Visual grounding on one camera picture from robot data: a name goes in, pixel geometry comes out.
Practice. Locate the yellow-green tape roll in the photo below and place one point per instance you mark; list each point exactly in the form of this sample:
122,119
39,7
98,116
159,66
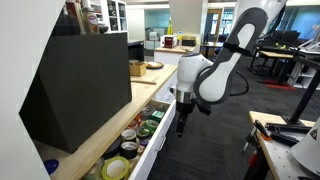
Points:
106,170

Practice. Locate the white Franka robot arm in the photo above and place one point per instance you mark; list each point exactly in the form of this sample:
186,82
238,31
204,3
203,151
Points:
216,80

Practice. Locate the round brown plate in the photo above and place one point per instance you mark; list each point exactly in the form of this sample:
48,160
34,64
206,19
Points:
154,65

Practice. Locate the black table clamp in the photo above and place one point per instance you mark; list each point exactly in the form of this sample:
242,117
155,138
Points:
286,131

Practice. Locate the brown bottle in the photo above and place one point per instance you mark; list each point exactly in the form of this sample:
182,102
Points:
74,15

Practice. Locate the red box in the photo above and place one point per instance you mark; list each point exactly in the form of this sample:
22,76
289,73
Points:
170,41

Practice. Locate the yellow bottle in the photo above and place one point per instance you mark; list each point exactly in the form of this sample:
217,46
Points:
170,28

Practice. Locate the plain black tape roll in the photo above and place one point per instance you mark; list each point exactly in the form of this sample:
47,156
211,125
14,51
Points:
113,150

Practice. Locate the white shelf unit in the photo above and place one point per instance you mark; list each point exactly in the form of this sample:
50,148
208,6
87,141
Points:
113,15

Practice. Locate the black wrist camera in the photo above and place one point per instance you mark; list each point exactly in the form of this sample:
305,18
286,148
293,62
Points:
203,108

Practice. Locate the tan tape roll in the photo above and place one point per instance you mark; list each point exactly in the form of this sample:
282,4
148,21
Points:
124,136

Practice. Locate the black camera stand pole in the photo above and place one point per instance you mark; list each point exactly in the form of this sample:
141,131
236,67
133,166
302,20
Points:
305,96

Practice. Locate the orange and black clamp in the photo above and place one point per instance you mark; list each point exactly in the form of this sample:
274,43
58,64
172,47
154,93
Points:
261,128

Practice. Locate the black box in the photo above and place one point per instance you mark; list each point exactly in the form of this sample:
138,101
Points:
189,40

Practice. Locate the black countertop appliance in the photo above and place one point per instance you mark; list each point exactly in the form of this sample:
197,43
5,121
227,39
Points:
135,50

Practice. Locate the black office desk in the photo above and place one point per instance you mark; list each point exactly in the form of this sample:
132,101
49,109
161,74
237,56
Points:
276,55

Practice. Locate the black tape roll white core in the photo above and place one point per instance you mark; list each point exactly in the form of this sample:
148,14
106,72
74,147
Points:
128,154

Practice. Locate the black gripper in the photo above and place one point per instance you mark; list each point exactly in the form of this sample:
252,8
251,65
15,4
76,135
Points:
185,108

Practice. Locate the white cabinet with wooden top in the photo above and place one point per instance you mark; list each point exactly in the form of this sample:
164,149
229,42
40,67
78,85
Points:
166,91

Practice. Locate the small green box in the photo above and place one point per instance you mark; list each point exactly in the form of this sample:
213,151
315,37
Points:
157,116

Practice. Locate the white drawer holding tape rolls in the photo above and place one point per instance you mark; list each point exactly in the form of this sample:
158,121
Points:
153,150

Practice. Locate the wooden framed glass door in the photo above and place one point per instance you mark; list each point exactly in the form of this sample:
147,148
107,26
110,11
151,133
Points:
213,25

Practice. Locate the green tape roll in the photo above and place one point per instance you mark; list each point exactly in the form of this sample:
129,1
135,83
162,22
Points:
151,127
143,136

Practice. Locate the small wooden box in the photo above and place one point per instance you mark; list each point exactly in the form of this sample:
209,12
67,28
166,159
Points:
137,69

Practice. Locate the white island wooden top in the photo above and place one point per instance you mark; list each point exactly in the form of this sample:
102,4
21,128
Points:
173,55

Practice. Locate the large dark grey tape roll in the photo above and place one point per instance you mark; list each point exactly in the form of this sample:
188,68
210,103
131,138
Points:
146,115

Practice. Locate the purple tape roll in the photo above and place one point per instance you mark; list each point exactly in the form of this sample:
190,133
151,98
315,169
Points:
144,142

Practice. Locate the wooden stick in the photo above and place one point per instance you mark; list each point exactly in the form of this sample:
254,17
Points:
143,81

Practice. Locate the black metal tool chest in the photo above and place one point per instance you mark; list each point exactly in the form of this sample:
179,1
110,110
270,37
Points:
83,90

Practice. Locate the blue round cap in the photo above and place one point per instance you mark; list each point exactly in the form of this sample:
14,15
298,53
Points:
51,165

